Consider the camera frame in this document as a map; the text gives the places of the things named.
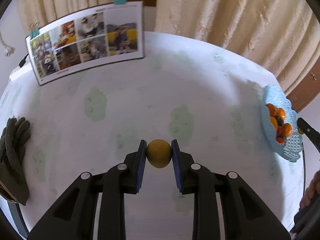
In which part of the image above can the photo calendar board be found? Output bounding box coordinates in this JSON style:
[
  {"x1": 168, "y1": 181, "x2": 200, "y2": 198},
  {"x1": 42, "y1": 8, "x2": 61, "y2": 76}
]
[{"x1": 25, "y1": 1, "x2": 144, "y2": 85}]

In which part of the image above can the dark passion fruit centre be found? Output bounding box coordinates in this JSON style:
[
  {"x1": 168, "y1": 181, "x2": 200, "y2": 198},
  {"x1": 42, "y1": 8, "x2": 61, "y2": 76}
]
[{"x1": 274, "y1": 115, "x2": 284, "y2": 127}]

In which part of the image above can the orange tangerine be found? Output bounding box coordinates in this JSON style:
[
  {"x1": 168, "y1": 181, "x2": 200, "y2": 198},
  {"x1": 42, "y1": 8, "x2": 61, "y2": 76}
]
[
  {"x1": 277, "y1": 123, "x2": 292, "y2": 138},
  {"x1": 265, "y1": 103, "x2": 277, "y2": 117},
  {"x1": 276, "y1": 107, "x2": 286, "y2": 121}
]

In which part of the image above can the teal binder clip left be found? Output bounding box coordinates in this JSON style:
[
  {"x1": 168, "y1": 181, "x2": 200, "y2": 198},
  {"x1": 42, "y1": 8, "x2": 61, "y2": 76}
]
[{"x1": 29, "y1": 22, "x2": 40, "y2": 40}]

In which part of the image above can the orange tangerine back right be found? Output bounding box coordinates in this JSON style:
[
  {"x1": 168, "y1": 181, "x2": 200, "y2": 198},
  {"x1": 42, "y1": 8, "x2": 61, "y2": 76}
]
[{"x1": 276, "y1": 107, "x2": 286, "y2": 121}]

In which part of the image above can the small yellow-brown round fruit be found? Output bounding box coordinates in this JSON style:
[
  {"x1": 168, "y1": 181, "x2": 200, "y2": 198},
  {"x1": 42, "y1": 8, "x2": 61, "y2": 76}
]
[{"x1": 146, "y1": 139, "x2": 171, "y2": 168}]

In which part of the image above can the light blue lattice fruit basket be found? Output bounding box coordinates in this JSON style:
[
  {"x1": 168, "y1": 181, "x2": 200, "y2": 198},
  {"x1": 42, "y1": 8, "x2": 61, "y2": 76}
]
[{"x1": 260, "y1": 85, "x2": 303, "y2": 163}]

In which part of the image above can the white power plug cable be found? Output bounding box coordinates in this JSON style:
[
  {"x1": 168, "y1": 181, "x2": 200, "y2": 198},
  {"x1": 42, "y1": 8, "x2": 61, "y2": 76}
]
[{"x1": 0, "y1": 27, "x2": 16, "y2": 57}]

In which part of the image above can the small red tomato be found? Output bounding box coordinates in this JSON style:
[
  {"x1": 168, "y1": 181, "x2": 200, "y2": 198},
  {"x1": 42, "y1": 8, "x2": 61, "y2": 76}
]
[{"x1": 276, "y1": 137, "x2": 285, "y2": 145}]

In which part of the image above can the orange tangerine back left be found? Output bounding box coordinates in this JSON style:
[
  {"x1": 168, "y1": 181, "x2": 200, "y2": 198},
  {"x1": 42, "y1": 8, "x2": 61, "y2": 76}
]
[{"x1": 265, "y1": 103, "x2": 277, "y2": 117}]

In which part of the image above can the large orange fruit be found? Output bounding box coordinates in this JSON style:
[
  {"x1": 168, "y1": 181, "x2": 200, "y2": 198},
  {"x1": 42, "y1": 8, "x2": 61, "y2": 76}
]
[{"x1": 269, "y1": 116, "x2": 278, "y2": 130}]

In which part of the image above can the dark green glove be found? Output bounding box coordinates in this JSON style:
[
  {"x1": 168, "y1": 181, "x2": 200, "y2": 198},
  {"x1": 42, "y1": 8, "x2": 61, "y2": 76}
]
[{"x1": 1, "y1": 117, "x2": 31, "y2": 205}]

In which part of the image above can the cream textured curtain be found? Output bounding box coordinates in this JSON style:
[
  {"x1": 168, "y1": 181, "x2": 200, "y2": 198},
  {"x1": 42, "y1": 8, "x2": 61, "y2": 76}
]
[{"x1": 155, "y1": 0, "x2": 319, "y2": 94}]

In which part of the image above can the person's right hand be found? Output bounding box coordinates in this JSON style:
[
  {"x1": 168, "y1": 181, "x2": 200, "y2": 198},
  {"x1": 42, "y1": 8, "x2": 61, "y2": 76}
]
[{"x1": 299, "y1": 171, "x2": 320, "y2": 210}]

